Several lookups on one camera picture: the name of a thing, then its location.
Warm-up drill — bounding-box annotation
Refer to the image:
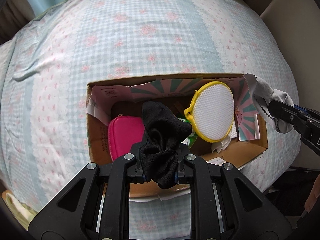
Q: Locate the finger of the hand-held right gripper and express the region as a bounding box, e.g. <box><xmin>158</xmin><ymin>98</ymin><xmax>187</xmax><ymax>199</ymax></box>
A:
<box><xmin>269</xmin><ymin>99</ymin><xmax>308</xmax><ymax>131</ymax></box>
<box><xmin>294</xmin><ymin>104</ymin><xmax>320</xmax><ymax>117</ymax></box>

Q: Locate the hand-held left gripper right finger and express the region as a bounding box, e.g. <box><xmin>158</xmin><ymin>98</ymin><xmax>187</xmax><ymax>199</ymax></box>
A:
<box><xmin>175</xmin><ymin>146</ymin><xmax>293</xmax><ymax>240</ymax></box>

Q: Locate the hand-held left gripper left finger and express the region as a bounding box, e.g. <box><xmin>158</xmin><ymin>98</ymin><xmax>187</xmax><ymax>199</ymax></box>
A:
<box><xmin>27</xmin><ymin>142</ymin><xmax>147</xmax><ymax>240</ymax></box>

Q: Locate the green tissue packet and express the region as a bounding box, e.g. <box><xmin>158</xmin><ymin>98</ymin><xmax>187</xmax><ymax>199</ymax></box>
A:
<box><xmin>179</xmin><ymin>116</ymin><xmax>199</xmax><ymax>147</ymax></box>

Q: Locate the pink zip pouch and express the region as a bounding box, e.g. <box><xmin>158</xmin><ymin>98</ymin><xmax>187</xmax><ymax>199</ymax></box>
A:
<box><xmin>108</xmin><ymin>114</ymin><xmax>146</xmax><ymax>162</ymax></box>

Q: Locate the grey cloth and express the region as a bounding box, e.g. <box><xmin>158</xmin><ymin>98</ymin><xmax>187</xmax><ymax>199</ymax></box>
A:
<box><xmin>243</xmin><ymin>74</ymin><xmax>295</xmax><ymax>133</ymax></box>

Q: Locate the cardboard box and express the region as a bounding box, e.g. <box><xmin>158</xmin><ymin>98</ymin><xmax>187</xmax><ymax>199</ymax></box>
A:
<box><xmin>86</xmin><ymin>74</ymin><xmax>268</xmax><ymax>200</ymax></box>

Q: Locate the white tissue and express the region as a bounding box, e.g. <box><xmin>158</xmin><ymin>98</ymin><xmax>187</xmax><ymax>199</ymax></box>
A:
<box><xmin>211</xmin><ymin>124</ymin><xmax>238</xmax><ymax>153</ymax></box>

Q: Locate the black scrunchie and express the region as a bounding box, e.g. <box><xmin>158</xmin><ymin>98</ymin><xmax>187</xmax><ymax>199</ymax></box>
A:
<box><xmin>139</xmin><ymin>101</ymin><xmax>193</xmax><ymax>189</ymax></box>

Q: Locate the yellow rimmed white mesh pouch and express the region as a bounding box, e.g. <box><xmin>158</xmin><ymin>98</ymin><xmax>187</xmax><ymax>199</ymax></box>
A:
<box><xmin>184</xmin><ymin>81</ymin><xmax>235</xmax><ymax>142</ymax></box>

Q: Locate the person's right hand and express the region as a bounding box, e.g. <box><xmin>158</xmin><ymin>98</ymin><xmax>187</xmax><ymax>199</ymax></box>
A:
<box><xmin>305</xmin><ymin>180</ymin><xmax>320</xmax><ymax>212</ymax></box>

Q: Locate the pale green blanket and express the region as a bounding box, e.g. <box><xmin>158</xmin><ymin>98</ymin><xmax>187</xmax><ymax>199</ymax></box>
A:
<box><xmin>0</xmin><ymin>190</ymin><xmax>38</xmax><ymax>230</ymax></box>

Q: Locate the beige curtain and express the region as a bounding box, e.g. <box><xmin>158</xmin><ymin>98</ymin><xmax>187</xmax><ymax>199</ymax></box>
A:
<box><xmin>0</xmin><ymin>0</ymin><xmax>35</xmax><ymax>45</ymax></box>

